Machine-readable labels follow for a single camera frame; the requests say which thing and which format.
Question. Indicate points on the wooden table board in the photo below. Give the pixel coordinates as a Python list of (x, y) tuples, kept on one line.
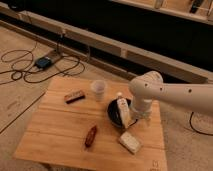
[(70, 128)]

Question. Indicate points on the clear plastic cup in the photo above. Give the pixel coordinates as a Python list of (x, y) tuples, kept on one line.
[(98, 87)]

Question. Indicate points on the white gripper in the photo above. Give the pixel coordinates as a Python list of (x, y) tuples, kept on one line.
[(123, 110)]

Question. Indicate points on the red-brown sausage toy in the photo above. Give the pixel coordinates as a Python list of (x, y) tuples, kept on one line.
[(90, 136)]

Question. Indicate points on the white wooden shelf frame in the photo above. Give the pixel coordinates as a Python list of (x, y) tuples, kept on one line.
[(173, 44)]

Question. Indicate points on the brown chocolate bar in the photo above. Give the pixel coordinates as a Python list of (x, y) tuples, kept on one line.
[(74, 96)]

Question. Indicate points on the white sponge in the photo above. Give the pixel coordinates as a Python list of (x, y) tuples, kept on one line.
[(130, 142)]

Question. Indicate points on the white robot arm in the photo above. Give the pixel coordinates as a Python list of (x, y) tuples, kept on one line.
[(150, 86)]

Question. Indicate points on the blue power box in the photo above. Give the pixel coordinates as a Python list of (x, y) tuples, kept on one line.
[(43, 62)]

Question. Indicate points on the black ceramic cup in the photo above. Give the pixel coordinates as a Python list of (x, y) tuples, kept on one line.
[(113, 113)]

